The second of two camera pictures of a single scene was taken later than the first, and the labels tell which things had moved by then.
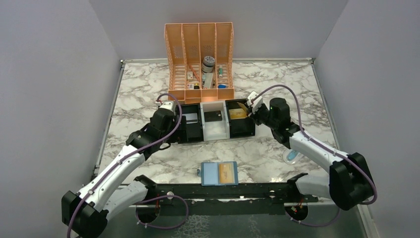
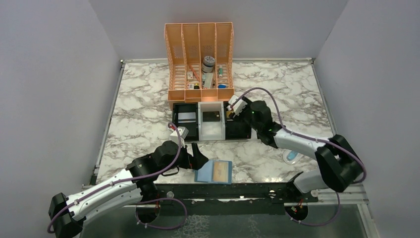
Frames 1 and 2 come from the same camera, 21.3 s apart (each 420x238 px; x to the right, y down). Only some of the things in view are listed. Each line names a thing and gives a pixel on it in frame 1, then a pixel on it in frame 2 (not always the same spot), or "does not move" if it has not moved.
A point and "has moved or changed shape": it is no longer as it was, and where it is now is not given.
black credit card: [211, 116] does not move
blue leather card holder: [209, 173] has moved or changed shape
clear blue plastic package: [291, 156] does not move
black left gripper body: [168, 140] → [185, 162]
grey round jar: [207, 66] does not move
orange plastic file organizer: [200, 62] does not move
